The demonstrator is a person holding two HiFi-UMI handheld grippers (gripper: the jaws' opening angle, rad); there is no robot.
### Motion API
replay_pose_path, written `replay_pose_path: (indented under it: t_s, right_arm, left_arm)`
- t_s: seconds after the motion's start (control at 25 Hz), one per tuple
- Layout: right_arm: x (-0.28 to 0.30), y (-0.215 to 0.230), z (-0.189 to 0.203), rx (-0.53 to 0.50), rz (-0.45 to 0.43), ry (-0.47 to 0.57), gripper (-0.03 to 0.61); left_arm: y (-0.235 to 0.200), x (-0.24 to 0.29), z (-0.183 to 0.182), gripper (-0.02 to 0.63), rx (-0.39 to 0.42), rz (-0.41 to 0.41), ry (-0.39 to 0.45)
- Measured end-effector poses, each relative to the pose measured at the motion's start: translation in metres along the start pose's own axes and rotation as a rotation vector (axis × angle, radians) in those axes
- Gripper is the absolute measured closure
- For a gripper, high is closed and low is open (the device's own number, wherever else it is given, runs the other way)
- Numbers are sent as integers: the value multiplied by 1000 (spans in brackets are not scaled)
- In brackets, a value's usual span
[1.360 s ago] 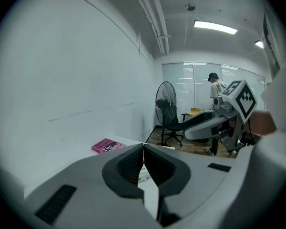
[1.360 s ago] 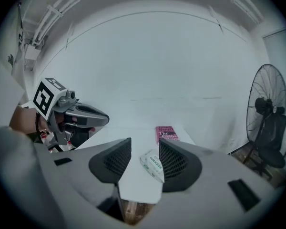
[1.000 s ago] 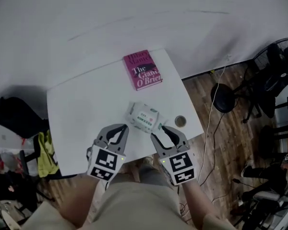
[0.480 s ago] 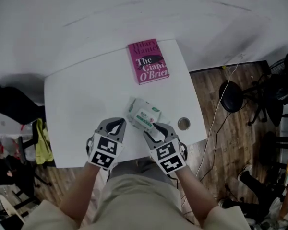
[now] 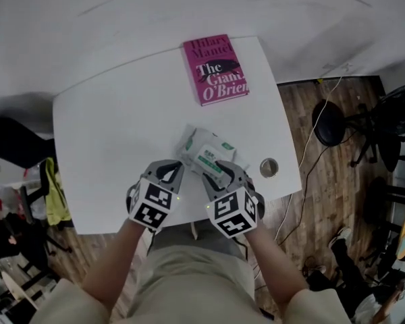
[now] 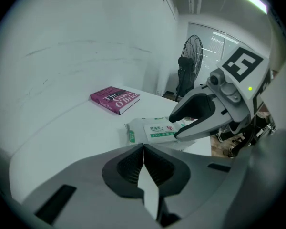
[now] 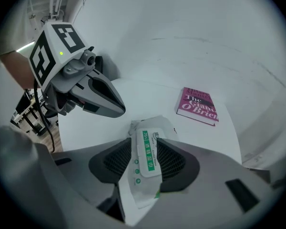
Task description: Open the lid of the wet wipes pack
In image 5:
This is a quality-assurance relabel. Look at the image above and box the person's beige clothing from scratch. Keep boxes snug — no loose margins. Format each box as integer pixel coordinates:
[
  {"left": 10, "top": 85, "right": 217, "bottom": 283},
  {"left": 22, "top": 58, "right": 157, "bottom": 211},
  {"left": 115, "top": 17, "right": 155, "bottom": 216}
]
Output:
[{"left": 30, "top": 244, "right": 352, "bottom": 324}]

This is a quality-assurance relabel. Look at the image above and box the yellow-green vest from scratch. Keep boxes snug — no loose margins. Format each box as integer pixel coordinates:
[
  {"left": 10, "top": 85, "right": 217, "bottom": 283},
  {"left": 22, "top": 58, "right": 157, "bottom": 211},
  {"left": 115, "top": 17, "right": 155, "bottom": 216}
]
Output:
[{"left": 45, "top": 157, "right": 72, "bottom": 227}]

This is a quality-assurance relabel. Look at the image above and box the white table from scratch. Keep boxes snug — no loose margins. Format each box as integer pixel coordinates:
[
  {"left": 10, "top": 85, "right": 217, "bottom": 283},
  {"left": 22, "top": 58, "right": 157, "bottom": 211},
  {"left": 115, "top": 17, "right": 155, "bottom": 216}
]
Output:
[{"left": 52, "top": 35, "right": 303, "bottom": 241}]

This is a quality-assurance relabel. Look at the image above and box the white cable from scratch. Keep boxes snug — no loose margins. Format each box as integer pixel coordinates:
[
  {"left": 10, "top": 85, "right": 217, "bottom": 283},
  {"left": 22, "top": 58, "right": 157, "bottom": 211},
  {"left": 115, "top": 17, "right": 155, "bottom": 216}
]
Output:
[{"left": 275, "top": 76, "right": 345, "bottom": 242}]

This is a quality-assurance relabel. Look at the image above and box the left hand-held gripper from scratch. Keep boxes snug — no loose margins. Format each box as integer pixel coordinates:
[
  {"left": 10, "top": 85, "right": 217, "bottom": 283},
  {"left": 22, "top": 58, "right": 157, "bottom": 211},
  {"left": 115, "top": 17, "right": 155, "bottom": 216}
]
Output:
[{"left": 126, "top": 159, "right": 186, "bottom": 232}]

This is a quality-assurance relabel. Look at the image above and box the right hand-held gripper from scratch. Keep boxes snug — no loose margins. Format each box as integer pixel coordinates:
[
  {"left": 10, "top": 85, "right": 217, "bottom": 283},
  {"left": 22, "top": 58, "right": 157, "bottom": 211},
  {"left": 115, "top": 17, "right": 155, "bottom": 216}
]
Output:
[{"left": 201, "top": 159, "right": 266, "bottom": 239}]

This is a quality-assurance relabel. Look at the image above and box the person's left forearm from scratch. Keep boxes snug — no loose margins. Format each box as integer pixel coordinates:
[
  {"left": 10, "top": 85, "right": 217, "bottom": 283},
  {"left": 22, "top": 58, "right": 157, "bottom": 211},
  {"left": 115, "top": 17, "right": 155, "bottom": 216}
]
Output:
[{"left": 82, "top": 217, "right": 149, "bottom": 317}]

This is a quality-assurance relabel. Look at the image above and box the black high-back office chair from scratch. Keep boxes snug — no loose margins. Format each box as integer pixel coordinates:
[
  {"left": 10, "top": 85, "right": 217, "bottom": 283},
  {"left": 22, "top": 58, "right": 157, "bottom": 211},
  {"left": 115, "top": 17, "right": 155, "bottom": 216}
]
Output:
[{"left": 349, "top": 82, "right": 405, "bottom": 173}]

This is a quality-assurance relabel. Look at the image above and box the white wet wipe pack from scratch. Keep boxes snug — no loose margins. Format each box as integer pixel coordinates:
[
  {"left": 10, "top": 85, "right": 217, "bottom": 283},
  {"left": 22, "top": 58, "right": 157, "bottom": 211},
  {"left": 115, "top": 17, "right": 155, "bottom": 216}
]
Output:
[{"left": 175, "top": 123, "right": 250, "bottom": 178}]

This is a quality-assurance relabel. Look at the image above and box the black bag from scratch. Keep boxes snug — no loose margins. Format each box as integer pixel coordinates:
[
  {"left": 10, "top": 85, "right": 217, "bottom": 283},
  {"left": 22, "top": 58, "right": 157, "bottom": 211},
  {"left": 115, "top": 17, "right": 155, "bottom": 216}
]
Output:
[{"left": 0, "top": 211, "right": 48, "bottom": 266}]

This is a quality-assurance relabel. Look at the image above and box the pink book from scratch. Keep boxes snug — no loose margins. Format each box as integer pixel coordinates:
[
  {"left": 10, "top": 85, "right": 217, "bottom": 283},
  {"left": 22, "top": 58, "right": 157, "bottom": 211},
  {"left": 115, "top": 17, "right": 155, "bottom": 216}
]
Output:
[{"left": 182, "top": 34, "right": 250, "bottom": 107}]

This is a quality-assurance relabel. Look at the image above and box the person's right forearm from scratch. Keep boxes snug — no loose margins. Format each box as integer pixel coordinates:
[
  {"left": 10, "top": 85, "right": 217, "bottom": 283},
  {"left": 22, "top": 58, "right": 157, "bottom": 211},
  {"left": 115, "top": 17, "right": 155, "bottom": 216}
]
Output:
[{"left": 246, "top": 227, "right": 308, "bottom": 313}]

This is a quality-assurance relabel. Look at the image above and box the black cable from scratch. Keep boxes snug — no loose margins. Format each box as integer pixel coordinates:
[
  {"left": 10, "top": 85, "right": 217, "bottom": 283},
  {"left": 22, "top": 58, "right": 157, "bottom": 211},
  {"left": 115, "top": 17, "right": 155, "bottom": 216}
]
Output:
[{"left": 278, "top": 145, "right": 330, "bottom": 248}]

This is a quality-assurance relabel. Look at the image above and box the black mesh office chair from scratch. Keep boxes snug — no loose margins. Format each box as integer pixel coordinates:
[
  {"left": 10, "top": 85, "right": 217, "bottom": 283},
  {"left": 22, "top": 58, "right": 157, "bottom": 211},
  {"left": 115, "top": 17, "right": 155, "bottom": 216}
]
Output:
[{"left": 0, "top": 116, "right": 57, "bottom": 170}]

